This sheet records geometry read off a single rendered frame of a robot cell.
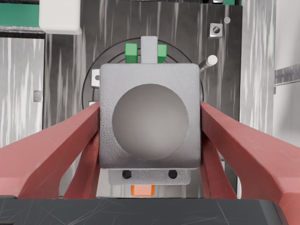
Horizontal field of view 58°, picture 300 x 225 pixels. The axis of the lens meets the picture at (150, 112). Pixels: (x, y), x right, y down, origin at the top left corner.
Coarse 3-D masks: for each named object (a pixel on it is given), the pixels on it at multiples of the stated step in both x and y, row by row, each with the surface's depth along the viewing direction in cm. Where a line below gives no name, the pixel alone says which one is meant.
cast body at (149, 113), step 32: (128, 64) 12; (160, 64) 12; (192, 64) 12; (128, 96) 10; (160, 96) 10; (192, 96) 11; (128, 128) 10; (160, 128) 10; (192, 128) 11; (128, 160) 11; (160, 160) 11; (192, 160) 11
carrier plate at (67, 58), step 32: (96, 0) 32; (128, 0) 33; (96, 32) 32; (128, 32) 33; (160, 32) 33; (192, 32) 33; (224, 32) 33; (64, 64) 32; (224, 64) 33; (64, 96) 32; (224, 96) 33; (64, 192) 32; (96, 192) 32; (128, 192) 33; (160, 192) 33; (192, 192) 33
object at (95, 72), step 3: (93, 69) 29; (96, 69) 29; (99, 69) 29; (93, 72) 29; (96, 72) 29; (99, 72) 29; (93, 75) 29; (96, 75) 29; (99, 75) 29; (93, 78) 29; (96, 78) 29; (99, 78) 29; (93, 81) 29; (96, 81) 29; (99, 81) 29; (93, 84) 29; (96, 84) 29; (99, 84) 29; (93, 87) 30; (96, 87) 30
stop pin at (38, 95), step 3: (33, 93) 33; (36, 93) 33; (39, 93) 33; (42, 93) 33; (33, 96) 33; (36, 96) 33; (39, 96) 33; (42, 96) 33; (33, 99) 33; (36, 99) 33; (39, 99) 33; (39, 102) 34
